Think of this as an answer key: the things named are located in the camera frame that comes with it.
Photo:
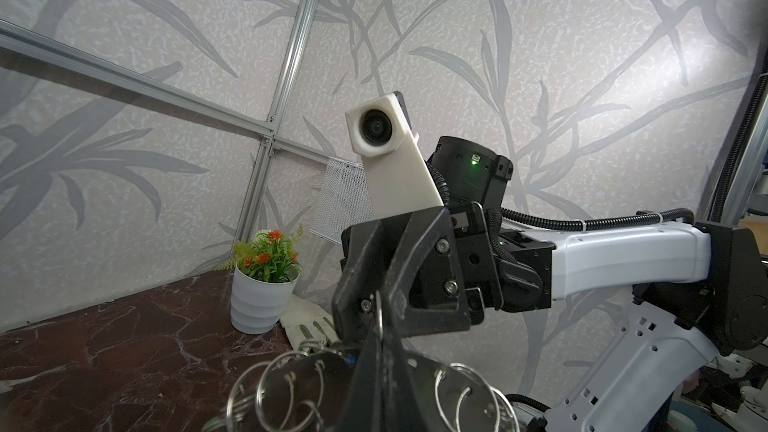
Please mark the beige work glove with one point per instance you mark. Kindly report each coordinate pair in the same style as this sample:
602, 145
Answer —
305, 321

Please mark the steel key ring disc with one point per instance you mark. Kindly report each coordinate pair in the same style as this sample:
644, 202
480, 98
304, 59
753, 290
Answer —
341, 388

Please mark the white wire mesh basket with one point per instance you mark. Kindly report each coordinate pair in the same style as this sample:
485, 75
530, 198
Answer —
343, 200

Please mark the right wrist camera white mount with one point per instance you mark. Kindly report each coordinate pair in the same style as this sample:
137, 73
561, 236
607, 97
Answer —
396, 174

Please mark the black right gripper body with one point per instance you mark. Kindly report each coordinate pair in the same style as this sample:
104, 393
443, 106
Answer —
503, 269

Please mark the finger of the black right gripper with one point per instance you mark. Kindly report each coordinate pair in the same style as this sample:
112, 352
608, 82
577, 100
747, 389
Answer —
362, 274
423, 286

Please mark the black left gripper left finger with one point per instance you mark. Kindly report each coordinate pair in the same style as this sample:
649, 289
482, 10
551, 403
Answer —
363, 407

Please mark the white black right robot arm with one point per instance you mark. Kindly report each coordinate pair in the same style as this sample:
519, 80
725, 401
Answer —
699, 292

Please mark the white potted flower plant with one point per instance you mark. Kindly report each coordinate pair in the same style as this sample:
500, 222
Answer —
265, 271

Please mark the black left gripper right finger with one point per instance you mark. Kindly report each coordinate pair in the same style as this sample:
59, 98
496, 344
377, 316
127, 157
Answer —
400, 405

